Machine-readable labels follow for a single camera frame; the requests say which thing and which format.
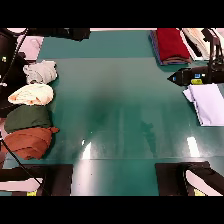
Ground dark green garment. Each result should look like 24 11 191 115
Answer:
3 104 53 134

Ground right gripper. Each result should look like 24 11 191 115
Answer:
179 66 213 87

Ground red garment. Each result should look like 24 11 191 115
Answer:
155 27 192 62

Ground pale pink garment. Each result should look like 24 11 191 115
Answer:
17 34 45 62

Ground cream garment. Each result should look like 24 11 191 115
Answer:
7 83 55 107

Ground lavender garment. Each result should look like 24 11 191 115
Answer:
182 83 224 127

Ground grey garment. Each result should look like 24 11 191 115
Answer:
22 59 59 85

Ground purple garment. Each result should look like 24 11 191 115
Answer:
148 29 194 67

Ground white garment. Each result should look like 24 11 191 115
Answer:
181 27 212 62

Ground rust brown garment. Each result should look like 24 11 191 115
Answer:
3 126 61 161

